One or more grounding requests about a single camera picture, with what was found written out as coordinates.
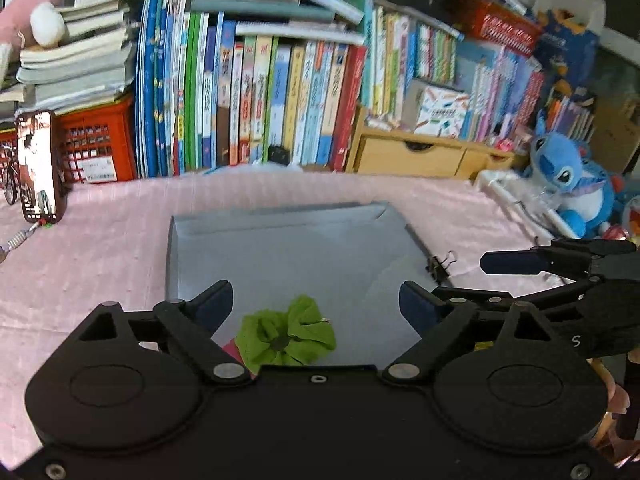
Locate flat grey books pile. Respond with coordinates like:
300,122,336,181
190,0,366,46

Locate red plastic basket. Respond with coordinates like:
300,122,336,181
447,0,543,58

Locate pink tablecloth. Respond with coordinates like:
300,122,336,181
0,165,571,471

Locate pink and white plush toy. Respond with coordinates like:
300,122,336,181
0,0,68,48

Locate slanted colourful thin books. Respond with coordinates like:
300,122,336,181
542,87,596,146

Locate row of pastel workbooks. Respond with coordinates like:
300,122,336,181
360,0,548,146

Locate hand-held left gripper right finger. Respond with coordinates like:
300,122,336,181
382,280,566,386

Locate white plastic rack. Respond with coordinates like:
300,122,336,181
472,167,576,241

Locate green scrunchie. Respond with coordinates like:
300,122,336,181
235,295,337,367

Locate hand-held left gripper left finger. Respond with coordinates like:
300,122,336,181
75,280,251,386

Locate black binder clip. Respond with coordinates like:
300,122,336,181
425,251,458,283

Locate row of upright picture books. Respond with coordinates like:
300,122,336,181
135,0,368,178

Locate white cable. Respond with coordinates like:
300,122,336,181
0,222,41,263

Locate white patterned box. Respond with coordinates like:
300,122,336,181
402,77,473,138

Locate miniature bicycle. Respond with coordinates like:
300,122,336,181
0,142,21,206

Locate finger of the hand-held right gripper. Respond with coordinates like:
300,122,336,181
480,237,639,281
432,279,601,312

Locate blue cat plush toy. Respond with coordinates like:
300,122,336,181
617,180,640,241

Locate pink scrunchie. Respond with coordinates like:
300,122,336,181
220,339,258,378

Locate grey tray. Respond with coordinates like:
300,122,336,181
165,201,453,368

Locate stack of worn paperback books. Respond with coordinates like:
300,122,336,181
0,0,146,116

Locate blue alien plush toy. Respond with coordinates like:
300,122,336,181
522,115,626,241

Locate red plastic crate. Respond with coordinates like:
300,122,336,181
55,95,138,184
0,127,20,161

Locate brown cardboard box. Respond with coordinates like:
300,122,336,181
590,95,640,176

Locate wooden drawer organizer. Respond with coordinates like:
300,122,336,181
345,105,516,181

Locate smartphone with red case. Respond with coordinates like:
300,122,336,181
15,110,67,224

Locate blue cardboard box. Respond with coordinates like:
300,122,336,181
532,7,601,91

